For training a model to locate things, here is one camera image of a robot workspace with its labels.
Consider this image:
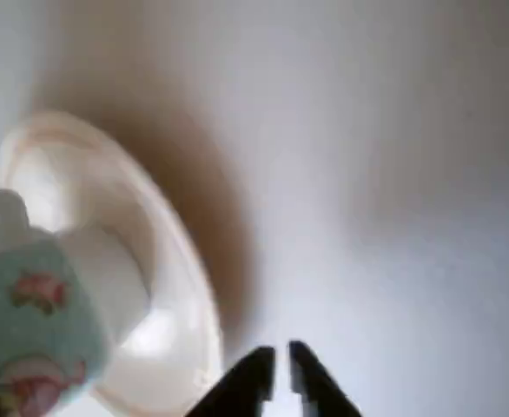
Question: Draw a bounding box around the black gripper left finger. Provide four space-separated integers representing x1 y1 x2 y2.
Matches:
188 346 277 417

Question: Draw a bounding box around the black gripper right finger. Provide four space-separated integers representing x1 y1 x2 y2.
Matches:
288 340 365 417

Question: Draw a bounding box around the white mug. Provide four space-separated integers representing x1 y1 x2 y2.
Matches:
0 185 119 417

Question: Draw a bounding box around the white saucer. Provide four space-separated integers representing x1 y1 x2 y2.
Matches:
0 110 229 407

